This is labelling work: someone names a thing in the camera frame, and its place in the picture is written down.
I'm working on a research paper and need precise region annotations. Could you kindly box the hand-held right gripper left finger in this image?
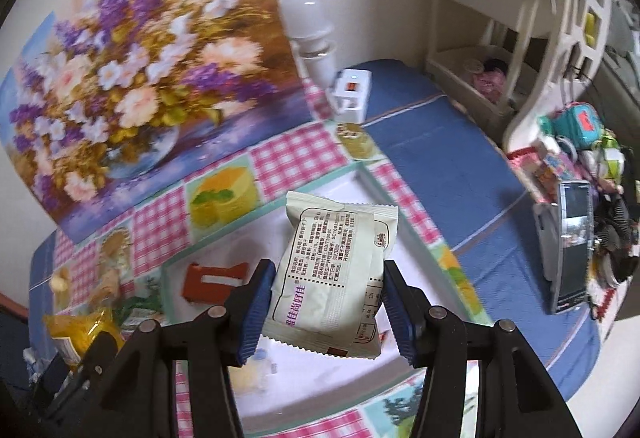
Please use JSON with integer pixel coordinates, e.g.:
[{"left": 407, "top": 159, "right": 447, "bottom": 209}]
[{"left": 85, "top": 259, "right": 277, "bottom": 438}]

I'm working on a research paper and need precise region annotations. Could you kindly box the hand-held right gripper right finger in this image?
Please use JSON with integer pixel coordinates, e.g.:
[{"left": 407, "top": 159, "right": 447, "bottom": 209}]
[{"left": 382, "top": 261, "right": 571, "bottom": 438}]

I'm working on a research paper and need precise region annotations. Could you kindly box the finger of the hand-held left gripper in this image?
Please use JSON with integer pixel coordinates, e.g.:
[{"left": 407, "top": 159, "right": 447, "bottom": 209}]
[{"left": 70, "top": 330, "right": 121, "bottom": 401}]

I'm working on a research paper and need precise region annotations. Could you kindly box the yellow snack packet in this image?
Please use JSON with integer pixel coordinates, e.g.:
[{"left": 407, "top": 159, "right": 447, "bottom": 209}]
[{"left": 44, "top": 307, "right": 126, "bottom": 371}]

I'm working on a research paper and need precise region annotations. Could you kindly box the orange-red snack packet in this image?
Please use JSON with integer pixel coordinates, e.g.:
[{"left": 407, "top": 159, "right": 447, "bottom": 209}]
[{"left": 181, "top": 262, "right": 249, "bottom": 305}]

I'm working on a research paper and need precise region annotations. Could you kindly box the green snack packet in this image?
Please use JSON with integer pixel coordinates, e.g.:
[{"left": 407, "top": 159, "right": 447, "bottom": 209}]
[{"left": 117, "top": 300, "right": 163, "bottom": 331}]

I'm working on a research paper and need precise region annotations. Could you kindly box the beige snack packet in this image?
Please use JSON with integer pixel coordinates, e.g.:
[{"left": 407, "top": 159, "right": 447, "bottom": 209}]
[{"left": 262, "top": 190, "right": 400, "bottom": 361}]

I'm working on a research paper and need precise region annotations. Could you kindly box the teal-edged white cardboard box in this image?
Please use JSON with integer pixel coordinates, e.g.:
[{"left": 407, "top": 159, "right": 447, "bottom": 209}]
[{"left": 160, "top": 163, "right": 493, "bottom": 436}]

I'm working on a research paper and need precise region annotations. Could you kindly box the black smartphone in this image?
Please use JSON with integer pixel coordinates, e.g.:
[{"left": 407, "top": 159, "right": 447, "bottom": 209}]
[{"left": 549, "top": 179, "right": 597, "bottom": 315}]

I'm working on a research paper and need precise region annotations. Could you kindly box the white power socket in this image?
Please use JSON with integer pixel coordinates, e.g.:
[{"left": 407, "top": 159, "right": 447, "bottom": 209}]
[{"left": 330, "top": 68, "right": 374, "bottom": 125}]

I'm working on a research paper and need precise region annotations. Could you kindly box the flower painting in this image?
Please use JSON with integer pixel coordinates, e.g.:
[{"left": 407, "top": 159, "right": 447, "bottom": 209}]
[{"left": 0, "top": 0, "right": 322, "bottom": 245}]

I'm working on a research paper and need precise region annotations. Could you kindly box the teal toy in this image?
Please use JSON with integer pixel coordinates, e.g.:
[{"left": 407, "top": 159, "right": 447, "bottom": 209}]
[{"left": 551, "top": 104, "right": 604, "bottom": 149}]

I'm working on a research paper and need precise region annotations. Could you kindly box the white shelf rack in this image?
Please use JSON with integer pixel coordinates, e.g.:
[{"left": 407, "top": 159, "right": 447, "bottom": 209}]
[{"left": 425, "top": 0, "right": 559, "bottom": 129}]

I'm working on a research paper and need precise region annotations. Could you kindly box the white bulb lamp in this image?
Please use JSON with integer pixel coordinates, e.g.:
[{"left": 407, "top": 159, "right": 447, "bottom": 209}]
[{"left": 282, "top": 0, "right": 339, "bottom": 83}]

